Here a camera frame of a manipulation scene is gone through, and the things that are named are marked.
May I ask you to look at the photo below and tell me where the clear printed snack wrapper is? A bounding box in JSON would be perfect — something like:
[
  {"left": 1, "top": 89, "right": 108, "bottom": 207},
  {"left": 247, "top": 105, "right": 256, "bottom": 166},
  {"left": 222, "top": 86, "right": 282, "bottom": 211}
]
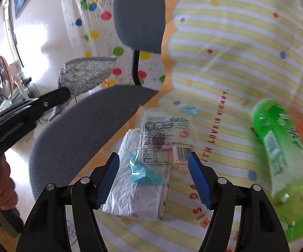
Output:
[{"left": 139, "top": 108, "right": 195, "bottom": 165}]

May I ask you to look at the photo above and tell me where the yellow striped orange cloth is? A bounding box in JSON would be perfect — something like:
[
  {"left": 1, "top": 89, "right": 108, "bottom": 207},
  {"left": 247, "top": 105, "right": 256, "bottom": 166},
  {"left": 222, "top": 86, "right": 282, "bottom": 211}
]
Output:
[{"left": 69, "top": 0, "right": 303, "bottom": 252}]

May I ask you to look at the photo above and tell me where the polka dot balloon sheet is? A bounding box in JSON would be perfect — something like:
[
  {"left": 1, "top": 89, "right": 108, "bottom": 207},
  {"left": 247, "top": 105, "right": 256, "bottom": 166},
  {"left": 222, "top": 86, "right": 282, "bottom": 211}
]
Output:
[{"left": 62, "top": 0, "right": 165, "bottom": 92}]

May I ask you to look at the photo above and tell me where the standing electric fan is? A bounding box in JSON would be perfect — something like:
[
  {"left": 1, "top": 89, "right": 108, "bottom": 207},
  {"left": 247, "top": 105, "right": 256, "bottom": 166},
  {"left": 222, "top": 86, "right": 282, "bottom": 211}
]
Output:
[{"left": 0, "top": 55, "right": 35, "bottom": 102}]

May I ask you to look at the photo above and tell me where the green plastic bottle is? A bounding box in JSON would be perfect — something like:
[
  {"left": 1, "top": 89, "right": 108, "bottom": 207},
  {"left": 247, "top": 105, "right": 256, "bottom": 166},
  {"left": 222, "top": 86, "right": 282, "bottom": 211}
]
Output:
[{"left": 252, "top": 98, "right": 303, "bottom": 242}]

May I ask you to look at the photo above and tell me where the black office chair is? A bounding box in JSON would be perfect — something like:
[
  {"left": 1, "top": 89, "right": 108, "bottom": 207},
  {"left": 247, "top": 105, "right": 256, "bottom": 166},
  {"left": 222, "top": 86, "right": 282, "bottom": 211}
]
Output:
[{"left": 29, "top": 0, "right": 165, "bottom": 198}]

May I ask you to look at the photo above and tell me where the left hand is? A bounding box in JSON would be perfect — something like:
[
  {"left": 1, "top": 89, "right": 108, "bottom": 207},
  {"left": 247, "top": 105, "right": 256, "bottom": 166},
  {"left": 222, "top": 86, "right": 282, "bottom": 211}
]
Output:
[{"left": 0, "top": 155, "right": 18, "bottom": 210}]

